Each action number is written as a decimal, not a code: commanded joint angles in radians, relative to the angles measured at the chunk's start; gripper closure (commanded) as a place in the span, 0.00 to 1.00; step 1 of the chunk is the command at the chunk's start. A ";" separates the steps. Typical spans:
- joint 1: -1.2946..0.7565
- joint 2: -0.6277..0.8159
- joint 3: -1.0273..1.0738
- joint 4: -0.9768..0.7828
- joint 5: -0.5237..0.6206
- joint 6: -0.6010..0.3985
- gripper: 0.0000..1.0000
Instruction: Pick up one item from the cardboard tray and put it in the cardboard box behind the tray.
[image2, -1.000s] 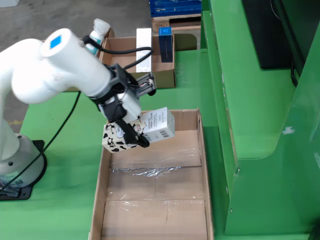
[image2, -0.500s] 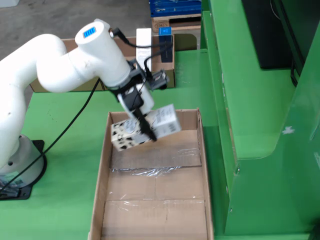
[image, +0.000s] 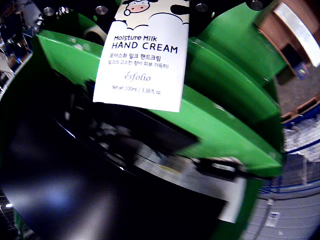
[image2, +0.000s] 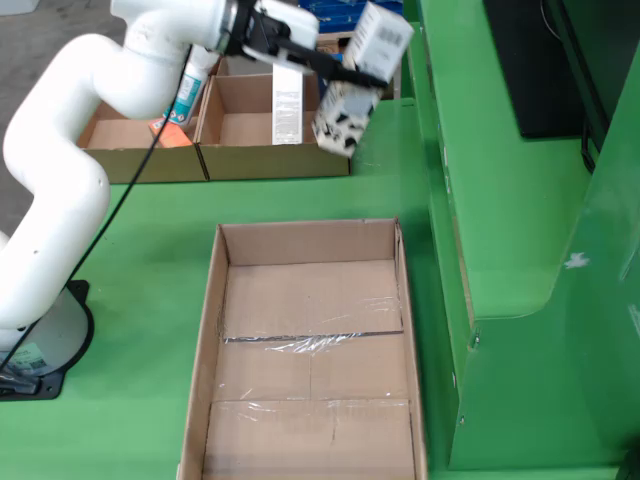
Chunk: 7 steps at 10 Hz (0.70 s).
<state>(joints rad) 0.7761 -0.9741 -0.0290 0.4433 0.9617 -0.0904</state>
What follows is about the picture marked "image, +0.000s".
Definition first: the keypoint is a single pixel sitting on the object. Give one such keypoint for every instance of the green metal cabinet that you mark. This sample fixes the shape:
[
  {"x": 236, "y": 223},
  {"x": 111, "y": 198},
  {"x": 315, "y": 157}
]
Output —
[{"x": 225, "y": 100}]

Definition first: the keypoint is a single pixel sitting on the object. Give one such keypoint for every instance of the wooden pallet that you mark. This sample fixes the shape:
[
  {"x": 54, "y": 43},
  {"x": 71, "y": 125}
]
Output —
[{"x": 302, "y": 107}]

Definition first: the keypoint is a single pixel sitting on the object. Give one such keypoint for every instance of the dark blue box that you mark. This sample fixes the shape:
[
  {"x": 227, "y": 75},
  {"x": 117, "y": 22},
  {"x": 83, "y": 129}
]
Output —
[{"x": 303, "y": 70}]

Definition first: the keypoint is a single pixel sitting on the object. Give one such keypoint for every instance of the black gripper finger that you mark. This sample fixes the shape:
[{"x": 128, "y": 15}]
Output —
[
  {"x": 225, "y": 5},
  {"x": 80, "y": 6}
]

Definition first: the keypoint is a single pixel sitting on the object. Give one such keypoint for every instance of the cow print hand cream box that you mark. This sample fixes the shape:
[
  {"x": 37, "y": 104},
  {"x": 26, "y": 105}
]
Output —
[{"x": 142, "y": 70}]

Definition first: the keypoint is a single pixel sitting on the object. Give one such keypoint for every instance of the cardboard box with tall boxes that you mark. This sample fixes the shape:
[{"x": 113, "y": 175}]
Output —
[{"x": 267, "y": 32}]

